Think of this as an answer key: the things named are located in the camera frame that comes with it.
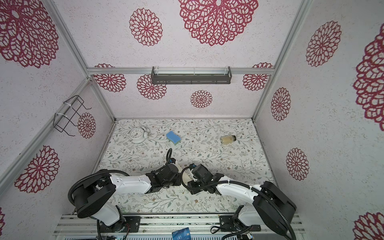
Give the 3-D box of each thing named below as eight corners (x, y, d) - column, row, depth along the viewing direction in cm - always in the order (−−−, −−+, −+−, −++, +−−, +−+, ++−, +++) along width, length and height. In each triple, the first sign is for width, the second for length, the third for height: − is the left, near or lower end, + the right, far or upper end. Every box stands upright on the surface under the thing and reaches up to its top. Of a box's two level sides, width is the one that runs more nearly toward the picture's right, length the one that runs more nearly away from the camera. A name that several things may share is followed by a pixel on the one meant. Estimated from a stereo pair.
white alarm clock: (129, 143, 108) (127, 139, 104) (133, 131, 115) (131, 127, 112) (147, 143, 108) (146, 139, 104) (150, 131, 115) (149, 127, 112)
